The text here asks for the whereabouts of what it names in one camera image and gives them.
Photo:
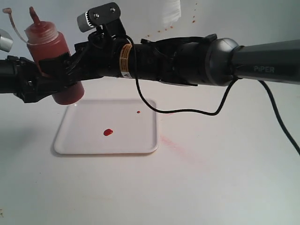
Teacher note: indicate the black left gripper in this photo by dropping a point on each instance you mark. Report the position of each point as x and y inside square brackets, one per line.
[21, 77]

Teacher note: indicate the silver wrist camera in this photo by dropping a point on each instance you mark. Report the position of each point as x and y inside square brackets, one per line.
[6, 41]
[106, 16]

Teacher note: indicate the red sauce blob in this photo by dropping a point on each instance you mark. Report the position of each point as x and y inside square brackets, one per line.
[108, 132]

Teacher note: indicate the white rectangular plastic tray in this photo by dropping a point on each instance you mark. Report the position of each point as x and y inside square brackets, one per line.
[81, 130]

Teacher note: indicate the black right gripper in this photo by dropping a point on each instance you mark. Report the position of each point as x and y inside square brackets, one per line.
[98, 57]

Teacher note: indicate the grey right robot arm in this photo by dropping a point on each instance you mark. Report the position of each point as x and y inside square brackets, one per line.
[182, 61]

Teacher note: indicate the white cloth backdrop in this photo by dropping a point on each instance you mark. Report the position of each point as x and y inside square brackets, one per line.
[164, 12]

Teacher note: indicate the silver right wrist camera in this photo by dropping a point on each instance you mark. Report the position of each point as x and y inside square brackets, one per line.
[106, 16]

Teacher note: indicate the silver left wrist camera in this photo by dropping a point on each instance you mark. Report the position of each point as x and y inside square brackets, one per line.
[6, 41]

